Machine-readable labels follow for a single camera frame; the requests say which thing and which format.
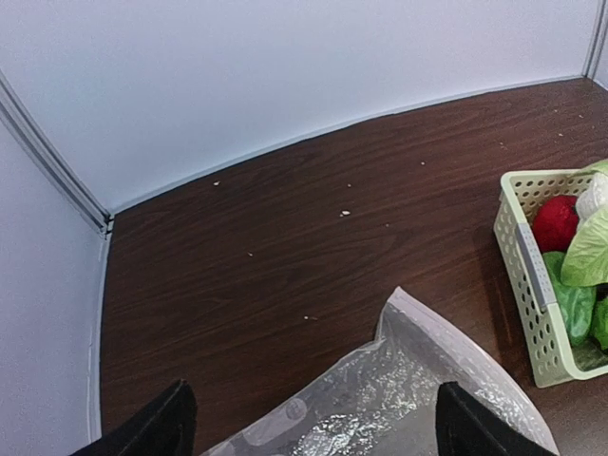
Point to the white toy cauliflower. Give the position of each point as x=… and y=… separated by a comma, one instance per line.
x=593, y=198

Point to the clear zip top bag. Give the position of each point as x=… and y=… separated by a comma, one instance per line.
x=381, y=398

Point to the aluminium corner post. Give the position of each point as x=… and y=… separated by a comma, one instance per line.
x=591, y=64
x=30, y=136

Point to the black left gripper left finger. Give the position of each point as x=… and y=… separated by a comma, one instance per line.
x=165, y=426

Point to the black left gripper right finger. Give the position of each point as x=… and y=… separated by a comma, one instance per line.
x=464, y=426

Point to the aluminium left corner post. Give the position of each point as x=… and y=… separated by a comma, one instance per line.
x=30, y=136

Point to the green toy cabbage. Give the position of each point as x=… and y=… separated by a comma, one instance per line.
x=576, y=303

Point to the red toy tomato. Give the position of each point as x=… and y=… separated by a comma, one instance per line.
x=555, y=224

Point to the aluminium right corner post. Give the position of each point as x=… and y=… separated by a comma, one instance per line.
x=591, y=64

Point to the pale green perforated basket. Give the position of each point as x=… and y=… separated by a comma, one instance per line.
x=552, y=358

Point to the green toy pepper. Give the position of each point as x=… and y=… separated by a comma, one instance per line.
x=599, y=326

